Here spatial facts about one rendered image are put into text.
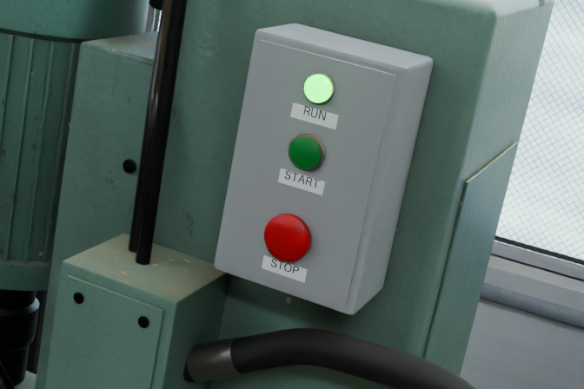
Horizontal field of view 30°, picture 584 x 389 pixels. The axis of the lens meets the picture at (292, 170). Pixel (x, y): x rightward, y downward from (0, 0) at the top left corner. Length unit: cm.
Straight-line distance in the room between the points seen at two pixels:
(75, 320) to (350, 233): 20
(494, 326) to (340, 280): 165
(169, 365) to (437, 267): 19
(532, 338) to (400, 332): 158
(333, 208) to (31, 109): 31
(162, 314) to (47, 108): 24
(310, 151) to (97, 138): 25
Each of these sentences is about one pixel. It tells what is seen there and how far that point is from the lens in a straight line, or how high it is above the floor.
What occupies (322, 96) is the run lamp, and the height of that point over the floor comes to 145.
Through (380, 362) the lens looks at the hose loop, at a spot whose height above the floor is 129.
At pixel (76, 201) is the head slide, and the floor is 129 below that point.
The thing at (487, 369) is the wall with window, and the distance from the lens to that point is 235.
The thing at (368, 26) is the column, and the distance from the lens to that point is 70.
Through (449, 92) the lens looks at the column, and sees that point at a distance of 69.
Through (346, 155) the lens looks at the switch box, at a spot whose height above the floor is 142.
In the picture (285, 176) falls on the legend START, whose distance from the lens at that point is 67.
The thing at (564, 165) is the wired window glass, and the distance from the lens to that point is 228.
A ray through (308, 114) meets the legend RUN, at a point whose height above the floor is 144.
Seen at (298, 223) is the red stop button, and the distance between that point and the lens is 66.
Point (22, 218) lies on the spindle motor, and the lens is 92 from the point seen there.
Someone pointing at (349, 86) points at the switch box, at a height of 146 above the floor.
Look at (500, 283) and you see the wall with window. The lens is 228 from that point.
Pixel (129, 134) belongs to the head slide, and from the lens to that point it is 84.
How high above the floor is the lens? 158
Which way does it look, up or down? 16 degrees down
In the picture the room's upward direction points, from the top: 11 degrees clockwise
